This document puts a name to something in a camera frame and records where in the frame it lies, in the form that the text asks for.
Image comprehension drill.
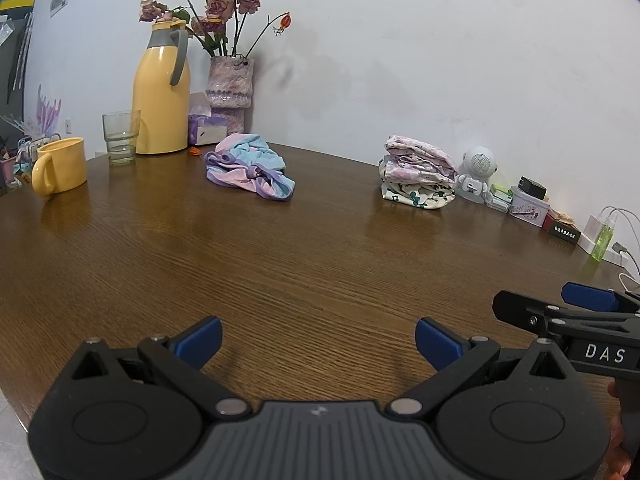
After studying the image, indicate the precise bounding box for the white charger block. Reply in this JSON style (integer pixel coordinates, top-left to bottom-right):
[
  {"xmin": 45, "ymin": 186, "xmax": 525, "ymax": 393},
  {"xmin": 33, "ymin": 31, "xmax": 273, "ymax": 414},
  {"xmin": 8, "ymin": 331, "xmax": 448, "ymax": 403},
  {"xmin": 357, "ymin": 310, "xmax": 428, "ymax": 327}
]
[{"xmin": 579, "ymin": 214, "xmax": 613, "ymax": 253}]

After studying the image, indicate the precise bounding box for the pink storage container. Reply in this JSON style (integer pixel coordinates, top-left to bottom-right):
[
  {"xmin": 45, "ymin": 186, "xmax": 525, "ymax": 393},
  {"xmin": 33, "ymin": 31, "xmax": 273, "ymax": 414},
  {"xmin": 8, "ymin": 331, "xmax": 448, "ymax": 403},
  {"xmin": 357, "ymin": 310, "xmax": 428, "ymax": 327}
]
[{"xmin": 0, "ymin": 152, "xmax": 21, "ymax": 187}]

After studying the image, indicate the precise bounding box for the clear glass cup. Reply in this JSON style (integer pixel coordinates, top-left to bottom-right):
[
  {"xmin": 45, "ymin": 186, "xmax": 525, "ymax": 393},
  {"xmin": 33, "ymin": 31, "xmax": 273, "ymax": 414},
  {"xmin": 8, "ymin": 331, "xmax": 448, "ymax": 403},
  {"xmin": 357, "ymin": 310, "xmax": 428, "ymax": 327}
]
[{"xmin": 102, "ymin": 110, "xmax": 140, "ymax": 167}]

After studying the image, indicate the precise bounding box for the black power adapter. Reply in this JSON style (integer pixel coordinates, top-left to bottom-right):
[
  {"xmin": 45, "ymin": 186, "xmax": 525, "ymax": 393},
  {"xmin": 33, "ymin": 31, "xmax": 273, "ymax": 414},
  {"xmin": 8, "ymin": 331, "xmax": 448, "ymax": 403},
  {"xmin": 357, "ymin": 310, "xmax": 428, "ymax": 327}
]
[{"xmin": 517, "ymin": 176, "xmax": 548, "ymax": 201}]

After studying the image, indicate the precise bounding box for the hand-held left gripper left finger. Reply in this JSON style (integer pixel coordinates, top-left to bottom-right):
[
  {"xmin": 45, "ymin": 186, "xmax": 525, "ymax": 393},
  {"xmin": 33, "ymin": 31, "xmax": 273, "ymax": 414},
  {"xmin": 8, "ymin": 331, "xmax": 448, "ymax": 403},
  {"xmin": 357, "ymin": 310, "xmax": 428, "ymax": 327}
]
[{"xmin": 64, "ymin": 316, "xmax": 252, "ymax": 421}]

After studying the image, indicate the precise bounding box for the white robot speaker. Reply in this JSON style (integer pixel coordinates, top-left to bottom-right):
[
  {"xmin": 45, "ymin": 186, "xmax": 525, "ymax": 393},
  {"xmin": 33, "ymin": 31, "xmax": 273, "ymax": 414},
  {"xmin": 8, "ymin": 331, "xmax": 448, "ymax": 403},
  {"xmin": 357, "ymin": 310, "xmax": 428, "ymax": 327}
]
[{"xmin": 452, "ymin": 146, "xmax": 501, "ymax": 204}]

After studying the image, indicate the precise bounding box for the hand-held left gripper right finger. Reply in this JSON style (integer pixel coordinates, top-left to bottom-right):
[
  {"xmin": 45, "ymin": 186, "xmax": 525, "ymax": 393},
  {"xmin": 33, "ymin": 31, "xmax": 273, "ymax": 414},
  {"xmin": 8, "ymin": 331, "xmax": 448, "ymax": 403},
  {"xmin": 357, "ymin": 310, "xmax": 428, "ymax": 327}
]
[{"xmin": 386, "ymin": 317, "xmax": 577, "ymax": 420}]

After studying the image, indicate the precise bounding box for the cream floral folded garment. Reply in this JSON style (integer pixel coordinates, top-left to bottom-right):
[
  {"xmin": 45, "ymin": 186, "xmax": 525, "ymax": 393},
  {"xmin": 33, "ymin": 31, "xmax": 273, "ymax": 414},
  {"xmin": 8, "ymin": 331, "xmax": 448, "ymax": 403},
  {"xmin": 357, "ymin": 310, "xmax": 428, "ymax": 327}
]
[{"xmin": 380, "ymin": 157, "xmax": 458, "ymax": 209}]

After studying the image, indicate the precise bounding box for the small green bottle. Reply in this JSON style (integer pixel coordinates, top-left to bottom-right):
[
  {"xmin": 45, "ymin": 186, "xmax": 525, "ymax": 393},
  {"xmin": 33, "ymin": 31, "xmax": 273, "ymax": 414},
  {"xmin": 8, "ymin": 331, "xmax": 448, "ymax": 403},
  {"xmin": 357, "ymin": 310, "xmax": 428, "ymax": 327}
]
[{"xmin": 591, "ymin": 225, "xmax": 615, "ymax": 262}]

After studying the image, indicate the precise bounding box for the pink floral folded garment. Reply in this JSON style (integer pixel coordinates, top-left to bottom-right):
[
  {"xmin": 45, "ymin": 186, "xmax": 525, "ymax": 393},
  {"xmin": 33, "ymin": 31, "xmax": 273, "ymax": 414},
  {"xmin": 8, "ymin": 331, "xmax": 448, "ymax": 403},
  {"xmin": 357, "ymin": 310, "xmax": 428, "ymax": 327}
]
[{"xmin": 384, "ymin": 135, "xmax": 458, "ymax": 184}]

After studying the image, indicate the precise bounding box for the yellow thermos jug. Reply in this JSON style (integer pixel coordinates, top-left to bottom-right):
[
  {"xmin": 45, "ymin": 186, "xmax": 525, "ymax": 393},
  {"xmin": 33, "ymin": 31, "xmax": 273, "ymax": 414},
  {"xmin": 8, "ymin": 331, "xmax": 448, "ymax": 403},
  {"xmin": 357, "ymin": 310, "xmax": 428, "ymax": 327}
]
[{"xmin": 132, "ymin": 19, "xmax": 192, "ymax": 156}]

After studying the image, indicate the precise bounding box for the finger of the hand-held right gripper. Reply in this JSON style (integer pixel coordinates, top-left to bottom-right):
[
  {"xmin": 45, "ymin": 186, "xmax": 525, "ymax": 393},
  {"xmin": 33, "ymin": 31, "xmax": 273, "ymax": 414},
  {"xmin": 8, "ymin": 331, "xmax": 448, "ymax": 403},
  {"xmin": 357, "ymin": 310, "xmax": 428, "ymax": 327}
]
[
  {"xmin": 561, "ymin": 282, "xmax": 640, "ymax": 313},
  {"xmin": 492, "ymin": 290, "xmax": 640, "ymax": 347}
]

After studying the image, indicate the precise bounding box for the yellow mug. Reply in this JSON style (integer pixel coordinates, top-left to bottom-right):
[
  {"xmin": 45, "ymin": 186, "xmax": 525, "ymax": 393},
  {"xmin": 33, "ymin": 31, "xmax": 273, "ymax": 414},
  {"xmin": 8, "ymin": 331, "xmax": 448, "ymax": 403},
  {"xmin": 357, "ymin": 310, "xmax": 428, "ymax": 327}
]
[{"xmin": 31, "ymin": 136, "xmax": 88, "ymax": 197}]

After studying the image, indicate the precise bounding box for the lavender floral tin box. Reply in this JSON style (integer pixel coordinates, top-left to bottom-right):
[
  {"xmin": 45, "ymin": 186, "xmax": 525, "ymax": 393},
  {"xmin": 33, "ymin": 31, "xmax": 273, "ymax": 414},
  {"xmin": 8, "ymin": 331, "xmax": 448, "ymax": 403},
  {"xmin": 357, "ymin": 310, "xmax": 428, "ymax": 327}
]
[{"xmin": 509, "ymin": 186, "xmax": 551, "ymax": 225}]

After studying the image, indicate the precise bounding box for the dark grey cabinet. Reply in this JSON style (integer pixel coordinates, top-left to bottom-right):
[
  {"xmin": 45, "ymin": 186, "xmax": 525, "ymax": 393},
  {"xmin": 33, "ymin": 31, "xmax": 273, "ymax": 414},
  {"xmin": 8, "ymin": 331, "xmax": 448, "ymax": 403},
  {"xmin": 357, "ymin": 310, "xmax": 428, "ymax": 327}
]
[{"xmin": 0, "ymin": 0, "xmax": 36, "ymax": 126}]

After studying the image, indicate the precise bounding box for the pink blue mesh vest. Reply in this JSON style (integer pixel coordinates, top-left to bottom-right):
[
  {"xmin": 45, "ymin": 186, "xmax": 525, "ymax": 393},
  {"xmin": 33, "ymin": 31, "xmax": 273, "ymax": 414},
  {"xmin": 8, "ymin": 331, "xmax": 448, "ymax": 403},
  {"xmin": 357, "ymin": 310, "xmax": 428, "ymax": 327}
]
[{"xmin": 205, "ymin": 133, "xmax": 296, "ymax": 202}]

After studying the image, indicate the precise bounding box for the red black box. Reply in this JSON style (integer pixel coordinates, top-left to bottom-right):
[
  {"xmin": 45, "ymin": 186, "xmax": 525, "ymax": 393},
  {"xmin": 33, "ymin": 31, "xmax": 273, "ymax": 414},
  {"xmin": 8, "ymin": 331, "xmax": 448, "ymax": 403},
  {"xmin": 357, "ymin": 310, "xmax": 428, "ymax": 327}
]
[{"xmin": 542, "ymin": 212, "xmax": 581, "ymax": 247}]

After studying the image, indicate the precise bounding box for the purple artificial plant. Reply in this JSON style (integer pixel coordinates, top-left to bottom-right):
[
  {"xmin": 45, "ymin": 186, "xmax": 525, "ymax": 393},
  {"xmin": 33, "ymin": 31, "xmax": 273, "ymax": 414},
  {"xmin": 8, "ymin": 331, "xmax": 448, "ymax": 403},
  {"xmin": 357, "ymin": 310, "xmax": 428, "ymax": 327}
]
[{"xmin": 30, "ymin": 85, "xmax": 63, "ymax": 136}]

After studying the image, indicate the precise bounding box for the purple tissue box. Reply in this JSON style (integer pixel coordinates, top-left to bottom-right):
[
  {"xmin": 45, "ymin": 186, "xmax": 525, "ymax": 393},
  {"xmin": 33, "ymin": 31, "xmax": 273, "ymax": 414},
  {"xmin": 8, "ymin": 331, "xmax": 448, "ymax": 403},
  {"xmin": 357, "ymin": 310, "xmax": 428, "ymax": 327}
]
[{"xmin": 187, "ymin": 94, "xmax": 228, "ymax": 147}]

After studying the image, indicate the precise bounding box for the person's right hand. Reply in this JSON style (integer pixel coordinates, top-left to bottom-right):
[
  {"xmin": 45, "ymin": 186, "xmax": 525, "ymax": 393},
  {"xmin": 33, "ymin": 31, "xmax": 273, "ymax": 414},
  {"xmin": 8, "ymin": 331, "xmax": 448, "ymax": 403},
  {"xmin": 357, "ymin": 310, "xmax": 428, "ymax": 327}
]
[{"xmin": 600, "ymin": 381, "xmax": 633, "ymax": 480}]

